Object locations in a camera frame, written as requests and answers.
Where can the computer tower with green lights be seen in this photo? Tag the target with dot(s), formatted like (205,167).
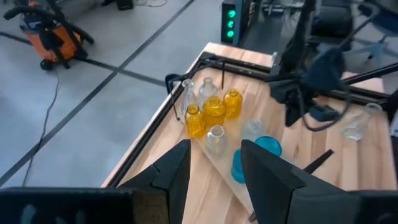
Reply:
(227,34)

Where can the clear wide ribbed glass vase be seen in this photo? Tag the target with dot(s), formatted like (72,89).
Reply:
(253,130)

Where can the grey office chair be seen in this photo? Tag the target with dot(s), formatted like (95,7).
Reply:
(385,21)

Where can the wooden shelf with black frame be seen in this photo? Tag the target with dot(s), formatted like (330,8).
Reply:
(233,133)

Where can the clear narrow-neck glass vase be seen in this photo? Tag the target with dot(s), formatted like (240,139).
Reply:
(187,93)

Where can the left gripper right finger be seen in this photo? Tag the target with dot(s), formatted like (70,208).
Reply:
(270,189)

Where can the black office chair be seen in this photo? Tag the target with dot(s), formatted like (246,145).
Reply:
(332,21)

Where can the clear ribbed glass bottle vase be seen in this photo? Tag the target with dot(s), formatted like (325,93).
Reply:
(207,90)

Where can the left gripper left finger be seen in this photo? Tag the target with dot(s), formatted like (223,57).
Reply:
(174,174)

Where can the blue emblem-embossed glass vase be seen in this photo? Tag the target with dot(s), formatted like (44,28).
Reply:
(270,144)

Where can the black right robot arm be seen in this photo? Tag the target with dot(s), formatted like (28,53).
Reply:
(297,37)

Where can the yellow glass vase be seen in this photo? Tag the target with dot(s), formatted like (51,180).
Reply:
(232,104)
(214,112)
(194,123)

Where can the black table clamp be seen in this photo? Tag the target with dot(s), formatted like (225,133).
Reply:
(169,81)

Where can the blue diamond-pattern glass vase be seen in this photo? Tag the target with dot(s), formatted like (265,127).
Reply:
(237,168)

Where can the orange shop vacuum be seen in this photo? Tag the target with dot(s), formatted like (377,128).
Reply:
(53,46)

